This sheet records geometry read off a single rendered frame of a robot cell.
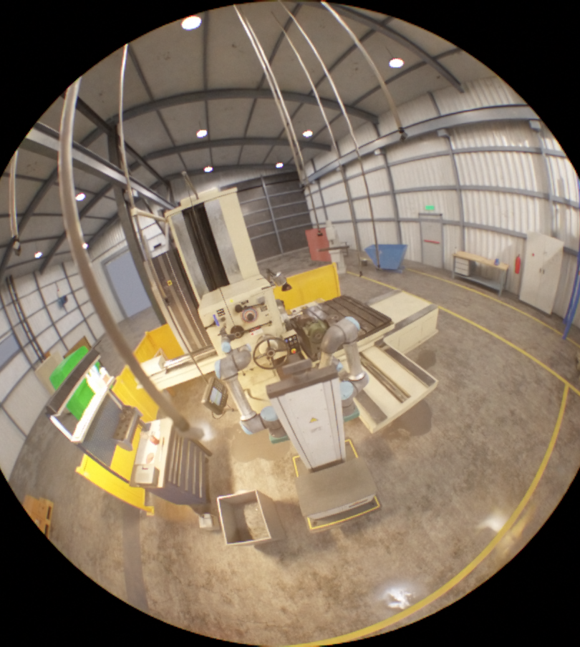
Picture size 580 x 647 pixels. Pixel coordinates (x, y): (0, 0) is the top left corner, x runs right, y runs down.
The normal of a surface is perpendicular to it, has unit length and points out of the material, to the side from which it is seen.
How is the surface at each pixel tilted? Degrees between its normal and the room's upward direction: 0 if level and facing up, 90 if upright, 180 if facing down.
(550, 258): 90
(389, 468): 0
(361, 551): 0
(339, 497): 0
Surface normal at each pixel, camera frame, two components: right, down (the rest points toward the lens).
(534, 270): -0.92, 0.35
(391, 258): -0.65, 0.50
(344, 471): -0.24, -0.85
